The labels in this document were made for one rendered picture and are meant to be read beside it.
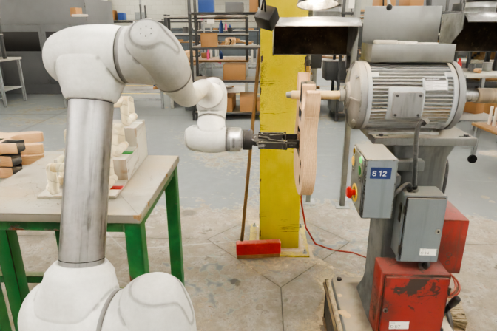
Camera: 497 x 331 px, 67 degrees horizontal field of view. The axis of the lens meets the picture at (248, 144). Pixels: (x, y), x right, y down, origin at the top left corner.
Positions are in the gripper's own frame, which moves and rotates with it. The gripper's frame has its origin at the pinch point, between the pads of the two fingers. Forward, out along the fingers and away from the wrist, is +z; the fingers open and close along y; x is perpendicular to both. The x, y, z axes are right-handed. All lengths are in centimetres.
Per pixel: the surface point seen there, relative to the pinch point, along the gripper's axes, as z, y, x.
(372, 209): 21.6, 26.7, -13.1
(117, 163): -67, 2, -10
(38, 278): -131, -32, -91
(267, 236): -7, -93, -100
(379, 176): 22.5, 26.5, -2.2
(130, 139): -67, -14, -6
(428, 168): 48.4, 1.7, -9.2
